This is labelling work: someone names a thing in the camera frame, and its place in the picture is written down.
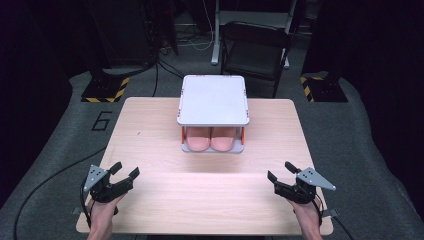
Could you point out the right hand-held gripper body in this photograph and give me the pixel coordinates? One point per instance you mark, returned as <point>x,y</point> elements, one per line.
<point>306,186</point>

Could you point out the grey shoe rack orange legs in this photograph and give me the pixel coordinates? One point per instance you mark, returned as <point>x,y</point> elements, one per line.
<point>213,100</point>

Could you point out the yellow black striped stand base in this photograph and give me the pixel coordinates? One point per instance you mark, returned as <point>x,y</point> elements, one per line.
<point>325,90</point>
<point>106,90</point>

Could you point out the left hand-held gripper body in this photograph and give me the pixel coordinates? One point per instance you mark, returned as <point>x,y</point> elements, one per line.
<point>105,186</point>

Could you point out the person's right hand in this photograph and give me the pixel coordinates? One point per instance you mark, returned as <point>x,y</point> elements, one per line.
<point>306,215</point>

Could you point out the person's left hand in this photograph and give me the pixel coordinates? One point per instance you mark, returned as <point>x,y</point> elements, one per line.
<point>101,213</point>

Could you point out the black folding chair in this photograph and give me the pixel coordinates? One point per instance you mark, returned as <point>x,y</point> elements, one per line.
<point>255,53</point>

